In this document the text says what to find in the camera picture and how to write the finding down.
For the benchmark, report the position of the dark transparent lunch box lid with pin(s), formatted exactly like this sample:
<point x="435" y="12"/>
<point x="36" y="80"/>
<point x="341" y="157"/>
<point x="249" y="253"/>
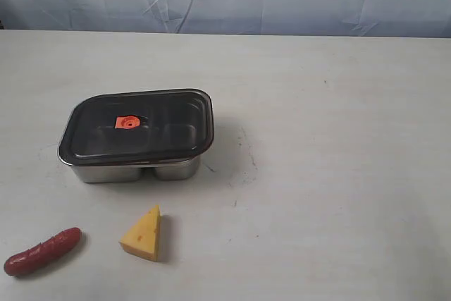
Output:
<point x="150" y="127"/>

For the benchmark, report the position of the yellow toy cheese wedge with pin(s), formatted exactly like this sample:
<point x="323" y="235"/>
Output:
<point x="142" y="239"/>

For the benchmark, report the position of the red toy sausage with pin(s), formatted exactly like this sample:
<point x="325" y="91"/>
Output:
<point x="43" y="254"/>

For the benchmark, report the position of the stainless steel lunch box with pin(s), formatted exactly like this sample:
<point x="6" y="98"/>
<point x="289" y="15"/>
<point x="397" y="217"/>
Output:
<point x="167" y="170"/>

